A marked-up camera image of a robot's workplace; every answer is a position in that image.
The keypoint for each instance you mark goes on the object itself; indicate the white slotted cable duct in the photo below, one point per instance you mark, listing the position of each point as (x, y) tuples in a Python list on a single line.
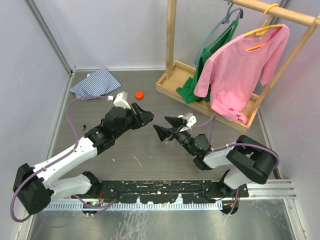
[(176, 206)]

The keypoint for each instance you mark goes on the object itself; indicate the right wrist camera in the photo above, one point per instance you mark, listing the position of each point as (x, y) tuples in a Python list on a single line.
[(190, 121)]

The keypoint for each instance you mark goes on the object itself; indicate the pink t-shirt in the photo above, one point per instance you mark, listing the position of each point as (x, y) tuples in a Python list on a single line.
[(231, 74)]

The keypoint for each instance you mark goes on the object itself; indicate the blue striped cloth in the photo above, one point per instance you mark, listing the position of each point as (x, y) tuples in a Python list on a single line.
[(95, 84)]

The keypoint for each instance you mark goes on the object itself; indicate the green garment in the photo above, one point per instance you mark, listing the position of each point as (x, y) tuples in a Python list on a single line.
[(187, 90)]

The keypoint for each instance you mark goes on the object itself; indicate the yellow hanger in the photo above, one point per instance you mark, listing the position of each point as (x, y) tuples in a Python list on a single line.
[(259, 32)]

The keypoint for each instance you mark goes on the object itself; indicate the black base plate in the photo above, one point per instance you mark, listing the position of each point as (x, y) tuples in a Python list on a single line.
[(164, 191)]

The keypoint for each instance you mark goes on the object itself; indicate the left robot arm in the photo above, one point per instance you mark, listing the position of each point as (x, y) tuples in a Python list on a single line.
[(36, 186)]

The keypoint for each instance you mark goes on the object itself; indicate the wooden clothes rack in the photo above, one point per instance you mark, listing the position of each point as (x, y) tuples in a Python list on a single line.
[(177, 72)]

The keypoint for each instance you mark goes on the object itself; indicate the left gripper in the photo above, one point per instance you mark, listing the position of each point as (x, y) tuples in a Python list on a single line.
[(144, 116)]

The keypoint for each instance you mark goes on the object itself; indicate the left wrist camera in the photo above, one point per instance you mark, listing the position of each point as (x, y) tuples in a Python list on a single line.
[(121, 100)]

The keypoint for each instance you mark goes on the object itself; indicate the orange earbud charging case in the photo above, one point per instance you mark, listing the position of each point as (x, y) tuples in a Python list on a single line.
[(139, 95)]

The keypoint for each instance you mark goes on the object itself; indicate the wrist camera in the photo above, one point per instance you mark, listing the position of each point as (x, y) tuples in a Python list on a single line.
[(121, 100), (190, 121)]

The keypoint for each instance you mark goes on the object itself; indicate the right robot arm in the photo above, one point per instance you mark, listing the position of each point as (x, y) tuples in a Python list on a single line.
[(252, 161)]

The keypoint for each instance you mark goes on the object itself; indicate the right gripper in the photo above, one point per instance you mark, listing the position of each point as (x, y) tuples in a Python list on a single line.
[(163, 133)]

